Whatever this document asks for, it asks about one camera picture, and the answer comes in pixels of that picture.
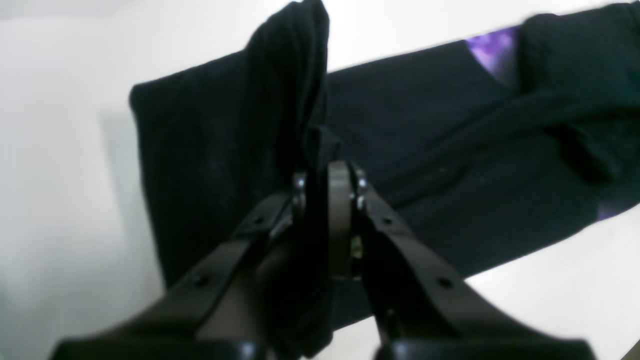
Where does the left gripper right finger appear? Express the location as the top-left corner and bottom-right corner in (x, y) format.
(327, 161), (595, 360)

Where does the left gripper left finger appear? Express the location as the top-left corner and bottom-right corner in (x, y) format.
(52, 172), (307, 360)

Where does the black T-shirt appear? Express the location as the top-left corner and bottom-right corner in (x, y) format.
(129, 0), (639, 357)

